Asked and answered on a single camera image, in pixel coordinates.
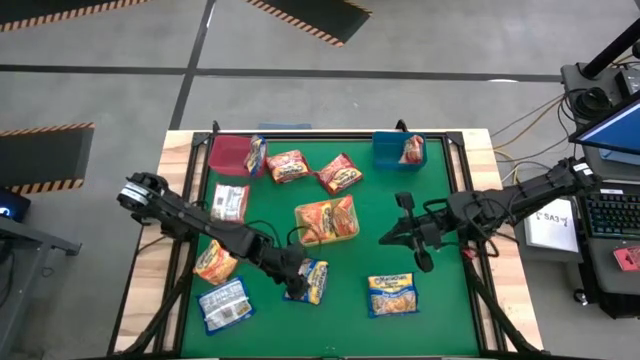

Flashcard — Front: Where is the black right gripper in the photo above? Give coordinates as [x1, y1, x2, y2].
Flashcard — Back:
[378, 192, 451, 274]

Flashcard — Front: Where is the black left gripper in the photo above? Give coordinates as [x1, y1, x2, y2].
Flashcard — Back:
[267, 241, 314, 302]

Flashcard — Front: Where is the blue Maruchan noodle pack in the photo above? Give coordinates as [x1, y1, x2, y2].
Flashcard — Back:
[196, 276, 257, 337]
[367, 271, 420, 319]
[283, 257, 330, 306]
[243, 134, 269, 178]

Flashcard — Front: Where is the orange Maruchan noodle pack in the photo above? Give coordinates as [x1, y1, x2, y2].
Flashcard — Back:
[192, 238, 240, 286]
[209, 182, 251, 225]
[327, 194, 359, 239]
[295, 201, 335, 244]

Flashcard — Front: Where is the red Maruchan noodle pack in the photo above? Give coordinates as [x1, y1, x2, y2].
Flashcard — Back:
[264, 148, 312, 185]
[314, 152, 365, 196]
[398, 133, 426, 165]

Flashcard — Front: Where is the green table mat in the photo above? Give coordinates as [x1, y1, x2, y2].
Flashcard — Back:
[180, 138, 481, 357]

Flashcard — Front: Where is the blue plastic bin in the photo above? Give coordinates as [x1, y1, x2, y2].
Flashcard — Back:
[371, 130, 429, 174]

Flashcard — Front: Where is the red plastic bin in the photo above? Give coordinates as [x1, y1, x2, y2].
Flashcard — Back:
[207, 134, 269, 178]

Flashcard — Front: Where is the white SA3 label sheet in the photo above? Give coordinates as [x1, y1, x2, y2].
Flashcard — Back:
[522, 199, 581, 254]

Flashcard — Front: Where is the grey workstation shelf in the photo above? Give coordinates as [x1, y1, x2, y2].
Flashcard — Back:
[571, 149, 640, 297]

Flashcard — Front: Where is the black backlit keyboard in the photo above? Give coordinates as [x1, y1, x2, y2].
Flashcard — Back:
[582, 188, 640, 240]

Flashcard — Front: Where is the pink card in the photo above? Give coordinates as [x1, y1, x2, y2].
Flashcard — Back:
[612, 245, 640, 273]

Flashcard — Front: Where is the black equipment case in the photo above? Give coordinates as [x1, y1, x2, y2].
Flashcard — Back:
[597, 288, 640, 320]

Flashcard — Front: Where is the workstation desk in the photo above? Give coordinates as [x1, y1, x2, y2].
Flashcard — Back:
[559, 62, 640, 126]

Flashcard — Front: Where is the black hazard-striped floor mat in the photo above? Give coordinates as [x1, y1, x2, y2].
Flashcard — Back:
[0, 122, 96, 196]
[244, 0, 374, 49]
[0, 0, 151, 34]

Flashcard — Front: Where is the black box device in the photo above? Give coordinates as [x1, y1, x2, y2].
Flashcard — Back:
[614, 68, 640, 99]

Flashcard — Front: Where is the black monitor pole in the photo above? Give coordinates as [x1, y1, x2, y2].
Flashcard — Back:
[579, 19, 640, 80]

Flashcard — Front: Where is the grey metal cart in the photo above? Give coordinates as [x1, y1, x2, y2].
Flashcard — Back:
[0, 214, 84, 360]

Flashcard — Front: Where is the black device with blue light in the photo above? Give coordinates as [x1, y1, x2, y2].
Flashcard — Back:
[0, 187, 32, 224]

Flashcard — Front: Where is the black aluminium table frame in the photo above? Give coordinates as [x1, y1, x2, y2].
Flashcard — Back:
[107, 119, 546, 360]

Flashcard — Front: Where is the grey base plate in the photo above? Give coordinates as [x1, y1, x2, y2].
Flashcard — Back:
[513, 199, 586, 265]

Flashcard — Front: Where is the yellow floor cable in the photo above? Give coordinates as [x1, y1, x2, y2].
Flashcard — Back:
[492, 97, 569, 151]

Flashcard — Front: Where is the grey floor cable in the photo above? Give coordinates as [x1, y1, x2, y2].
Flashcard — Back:
[489, 92, 566, 139]

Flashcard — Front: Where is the black cable coil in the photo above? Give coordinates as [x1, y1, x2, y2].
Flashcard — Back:
[572, 87, 614, 121]

